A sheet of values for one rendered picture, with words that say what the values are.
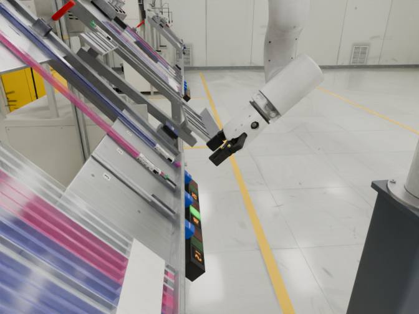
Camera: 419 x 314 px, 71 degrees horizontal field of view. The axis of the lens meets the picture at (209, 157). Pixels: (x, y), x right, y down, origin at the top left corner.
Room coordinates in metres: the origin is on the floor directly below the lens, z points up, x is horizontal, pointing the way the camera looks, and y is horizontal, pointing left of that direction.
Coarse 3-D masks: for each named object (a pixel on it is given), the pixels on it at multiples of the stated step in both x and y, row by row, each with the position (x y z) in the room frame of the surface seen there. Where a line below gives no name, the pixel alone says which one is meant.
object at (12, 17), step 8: (0, 8) 0.66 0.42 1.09; (8, 16) 0.66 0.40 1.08; (16, 16) 0.67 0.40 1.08; (16, 24) 0.66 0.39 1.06; (24, 24) 0.67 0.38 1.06; (24, 32) 0.66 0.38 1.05; (32, 32) 0.67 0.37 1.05; (40, 40) 0.66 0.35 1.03; (48, 48) 0.67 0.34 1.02; (56, 56) 0.67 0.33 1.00; (64, 64) 0.67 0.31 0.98; (72, 72) 0.67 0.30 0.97; (80, 80) 0.67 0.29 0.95; (88, 88) 0.67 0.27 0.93; (96, 88) 0.68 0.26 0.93; (96, 96) 0.67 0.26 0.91; (104, 96) 0.68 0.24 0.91; (112, 104) 0.68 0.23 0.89; (120, 112) 0.68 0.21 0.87; (128, 120) 0.68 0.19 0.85; (136, 128) 0.68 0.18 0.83; (144, 136) 0.68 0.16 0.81; (152, 144) 0.68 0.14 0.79
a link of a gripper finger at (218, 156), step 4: (220, 148) 0.65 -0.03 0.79; (228, 148) 0.64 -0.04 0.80; (216, 152) 0.65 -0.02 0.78; (220, 152) 0.65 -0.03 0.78; (224, 152) 0.65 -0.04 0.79; (228, 152) 0.64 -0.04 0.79; (212, 156) 0.65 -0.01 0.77; (216, 156) 0.64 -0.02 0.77; (220, 156) 0.65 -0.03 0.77; (224, 156) 0.65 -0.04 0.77; (228, 156) 0.65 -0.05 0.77; (212, 160) 0.65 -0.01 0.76; (216, 160) 0.64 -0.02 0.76; (220, 160) 0.65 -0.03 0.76; (216, 164) 0.65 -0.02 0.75
